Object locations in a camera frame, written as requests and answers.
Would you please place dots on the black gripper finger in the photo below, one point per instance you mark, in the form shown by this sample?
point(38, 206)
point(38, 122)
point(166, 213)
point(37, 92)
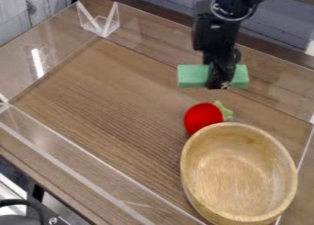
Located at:
point(221, 76)

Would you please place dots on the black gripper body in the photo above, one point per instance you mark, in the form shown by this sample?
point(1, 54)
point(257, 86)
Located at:
point(216, 28)

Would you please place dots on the green rectangular block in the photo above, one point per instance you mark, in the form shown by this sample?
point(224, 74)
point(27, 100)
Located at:
point(196, 75)

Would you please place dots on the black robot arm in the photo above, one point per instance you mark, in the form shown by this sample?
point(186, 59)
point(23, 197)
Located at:
point(250, 6)

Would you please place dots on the brown wooden bowl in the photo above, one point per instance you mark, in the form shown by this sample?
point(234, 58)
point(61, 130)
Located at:
point(238, 174)

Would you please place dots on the red plush strawberry toy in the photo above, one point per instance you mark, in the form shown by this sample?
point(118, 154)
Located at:
point(206, 114)

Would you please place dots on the black table leg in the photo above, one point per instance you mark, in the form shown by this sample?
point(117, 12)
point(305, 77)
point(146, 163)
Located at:
point(35, 193)

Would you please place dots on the clear acrylic corner bracket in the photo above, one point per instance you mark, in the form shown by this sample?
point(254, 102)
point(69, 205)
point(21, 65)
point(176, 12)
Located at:
point(101, 25)

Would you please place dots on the clear acrylic barrier wall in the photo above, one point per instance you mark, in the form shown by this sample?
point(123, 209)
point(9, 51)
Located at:
point(106, 196)

